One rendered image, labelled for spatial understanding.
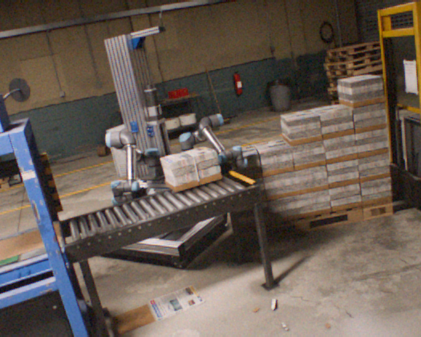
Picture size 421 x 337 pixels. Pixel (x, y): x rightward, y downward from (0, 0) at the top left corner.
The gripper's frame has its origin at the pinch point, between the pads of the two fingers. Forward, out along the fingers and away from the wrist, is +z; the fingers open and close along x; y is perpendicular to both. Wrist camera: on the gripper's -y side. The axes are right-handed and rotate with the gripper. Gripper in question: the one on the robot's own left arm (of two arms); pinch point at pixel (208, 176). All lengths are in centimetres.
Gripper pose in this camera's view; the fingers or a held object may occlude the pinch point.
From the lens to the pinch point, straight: 349.9
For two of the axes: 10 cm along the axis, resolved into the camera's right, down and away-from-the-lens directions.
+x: 3.8, 1.8, -9.1
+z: -9.1, 2.6, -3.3
